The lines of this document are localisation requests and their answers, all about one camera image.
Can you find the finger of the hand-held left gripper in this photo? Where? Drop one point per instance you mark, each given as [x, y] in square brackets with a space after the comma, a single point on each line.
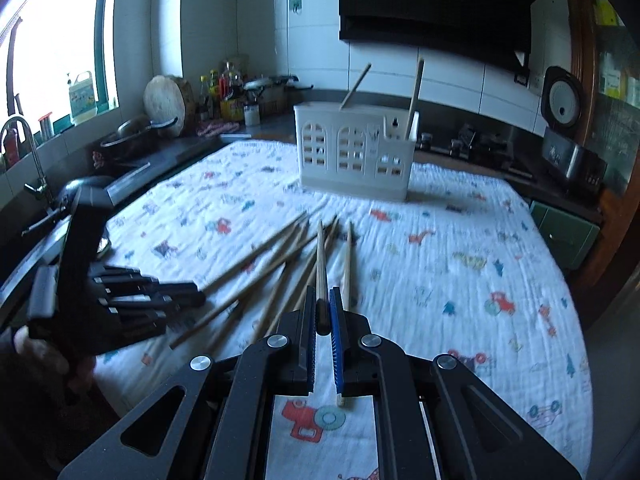
[140, 321]
[160, 291]

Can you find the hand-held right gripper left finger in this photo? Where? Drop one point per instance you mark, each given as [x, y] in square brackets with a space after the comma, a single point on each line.
[310, 340]

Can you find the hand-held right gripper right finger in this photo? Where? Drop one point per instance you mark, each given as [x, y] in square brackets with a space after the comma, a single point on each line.
[337, 340]

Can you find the dark-tipped wooden chopstick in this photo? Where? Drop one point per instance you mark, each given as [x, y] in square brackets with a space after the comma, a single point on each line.
[321, 270]

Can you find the bunch of wooden chopsticks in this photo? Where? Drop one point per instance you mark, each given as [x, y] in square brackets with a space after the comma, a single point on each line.
[347, 260]

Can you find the white plastic utensil holder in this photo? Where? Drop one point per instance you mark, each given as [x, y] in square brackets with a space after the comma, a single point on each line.
[330, 120]

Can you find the person's left hand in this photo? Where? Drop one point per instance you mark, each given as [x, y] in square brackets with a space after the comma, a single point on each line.
[32, 351]

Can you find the steel faucet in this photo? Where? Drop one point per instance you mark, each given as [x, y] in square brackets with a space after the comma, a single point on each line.
[31, 145]

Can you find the printed blanket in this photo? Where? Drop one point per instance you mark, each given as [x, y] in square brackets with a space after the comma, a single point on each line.
[425, 270]

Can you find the clear detergent bottle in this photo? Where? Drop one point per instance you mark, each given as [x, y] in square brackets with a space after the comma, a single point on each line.
[81, 97]

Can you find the round wooden cutting board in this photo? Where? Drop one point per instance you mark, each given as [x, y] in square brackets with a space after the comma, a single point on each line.
[162, 100]

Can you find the pink cloth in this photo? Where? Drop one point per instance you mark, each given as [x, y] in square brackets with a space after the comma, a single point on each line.
[216, 129]

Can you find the yellow-capped oil bottle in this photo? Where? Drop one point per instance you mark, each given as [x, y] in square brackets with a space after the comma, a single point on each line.
[204, 95]

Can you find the small white jar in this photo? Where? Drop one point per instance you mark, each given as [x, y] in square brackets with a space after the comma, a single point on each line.
[251, 116]

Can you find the green-framed window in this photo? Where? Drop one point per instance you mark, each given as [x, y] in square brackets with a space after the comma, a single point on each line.
[55, 35]

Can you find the green-capped bottle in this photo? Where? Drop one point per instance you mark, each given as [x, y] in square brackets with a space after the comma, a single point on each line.
[214, 87]

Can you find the black gas stove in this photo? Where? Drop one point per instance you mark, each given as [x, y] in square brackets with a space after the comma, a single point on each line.
[475, 152]

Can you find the silver lidded pot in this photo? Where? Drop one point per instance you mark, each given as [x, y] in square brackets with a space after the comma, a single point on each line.
[272, 87]

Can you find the green cabinet door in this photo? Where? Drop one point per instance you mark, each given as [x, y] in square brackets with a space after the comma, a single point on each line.
[565, 235]

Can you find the light wooden chopstick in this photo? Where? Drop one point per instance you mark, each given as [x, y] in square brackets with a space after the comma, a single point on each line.
[356, 86]
[416, 90]

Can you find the black rice cooker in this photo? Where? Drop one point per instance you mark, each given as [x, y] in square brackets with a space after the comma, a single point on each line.
[570, 160]

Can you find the black range hood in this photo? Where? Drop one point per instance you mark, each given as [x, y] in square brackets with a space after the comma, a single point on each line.
[430, 5]

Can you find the wooden glass-door cabinet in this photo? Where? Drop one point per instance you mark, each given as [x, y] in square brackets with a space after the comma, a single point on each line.
[582, 35]

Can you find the green wall hook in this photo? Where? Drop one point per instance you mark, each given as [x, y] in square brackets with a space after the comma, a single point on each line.
[296, 0]

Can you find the dark wall socket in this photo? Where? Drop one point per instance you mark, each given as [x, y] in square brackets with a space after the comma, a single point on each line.
[522, 76]

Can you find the pale wall socket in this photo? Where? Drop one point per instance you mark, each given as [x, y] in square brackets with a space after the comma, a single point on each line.
[536, 85]

